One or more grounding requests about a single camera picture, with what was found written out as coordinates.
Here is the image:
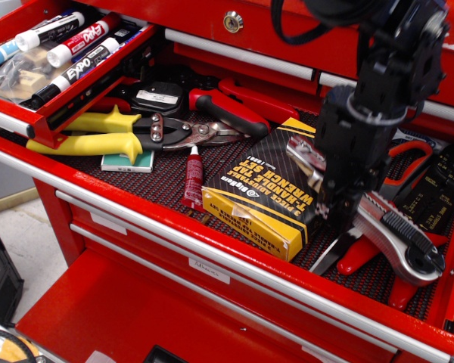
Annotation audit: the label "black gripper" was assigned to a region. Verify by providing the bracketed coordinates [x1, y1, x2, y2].
[315, 85, 405, 237]

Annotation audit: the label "silver box cutter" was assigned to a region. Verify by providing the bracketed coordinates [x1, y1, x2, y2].
[287, 136, 446, 286]

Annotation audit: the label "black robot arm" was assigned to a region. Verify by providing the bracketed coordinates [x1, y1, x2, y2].
[271, 1, 449, 231]

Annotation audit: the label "black red drawer liner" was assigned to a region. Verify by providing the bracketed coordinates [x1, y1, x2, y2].
[0, 110, 454, 321]

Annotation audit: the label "black yellow wrench set box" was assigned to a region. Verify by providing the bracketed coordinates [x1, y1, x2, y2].
[201, 116, 375, 262]

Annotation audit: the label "large red open drawer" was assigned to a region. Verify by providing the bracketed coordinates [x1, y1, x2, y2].
[0, 109, 454, 363]

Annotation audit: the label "green white small box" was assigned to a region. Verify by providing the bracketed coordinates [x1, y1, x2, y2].
[101, 150, 154, 173]

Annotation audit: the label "small red upper drawer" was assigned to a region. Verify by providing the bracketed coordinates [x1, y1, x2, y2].
[0, 1, 157, 151]

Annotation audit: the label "red grey scissors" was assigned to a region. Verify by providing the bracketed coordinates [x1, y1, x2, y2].
[310, 141, 433, 275]

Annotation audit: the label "blue capped BIC marker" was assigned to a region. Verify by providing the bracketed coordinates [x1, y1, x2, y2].
[392, 128, 449, 154]

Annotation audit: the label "red black crimping tool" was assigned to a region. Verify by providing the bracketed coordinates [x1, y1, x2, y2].
[189, 77, 300, 138]

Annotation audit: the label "red threadlocker tube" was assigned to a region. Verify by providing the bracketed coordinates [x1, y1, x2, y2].
[181, 146, 204, 212]

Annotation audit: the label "red tool cabinet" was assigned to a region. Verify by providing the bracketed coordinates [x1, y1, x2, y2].
[0, 0, 454, 363]

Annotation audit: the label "black octagonal tape measure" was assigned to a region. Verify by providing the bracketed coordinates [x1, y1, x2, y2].
[128, 81, 185, 117]

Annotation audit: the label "brass cabinet lock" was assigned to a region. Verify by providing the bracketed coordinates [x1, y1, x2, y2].
[223, 11, 244, 33]

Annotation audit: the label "black Expo marker front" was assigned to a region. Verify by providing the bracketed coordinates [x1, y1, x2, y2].
[30, 37, 120, 110]

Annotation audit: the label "black expo marker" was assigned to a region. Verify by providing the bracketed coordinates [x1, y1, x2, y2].
[30, 37, 120, 110]
[14, 11, 85, 51]

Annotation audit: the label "red Expo marker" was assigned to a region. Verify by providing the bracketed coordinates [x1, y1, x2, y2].
[46, 12, 121, 68]

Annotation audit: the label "clear plastic parts bag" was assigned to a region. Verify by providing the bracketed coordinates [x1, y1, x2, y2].
[0, 46, 72, 104]

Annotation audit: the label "black Expo marker back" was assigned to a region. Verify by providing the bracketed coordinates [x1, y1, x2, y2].
[14, 11, 85, 51]

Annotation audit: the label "yellow sponge object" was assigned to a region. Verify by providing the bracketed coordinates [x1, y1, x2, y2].
[0, 338, 39, 362]

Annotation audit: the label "red handled wire stripper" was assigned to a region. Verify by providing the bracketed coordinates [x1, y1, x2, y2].
[336, 142, 454, 312]

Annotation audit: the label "yellow handled tin snips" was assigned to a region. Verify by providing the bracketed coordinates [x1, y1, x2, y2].
[26, 106, 248, 163]

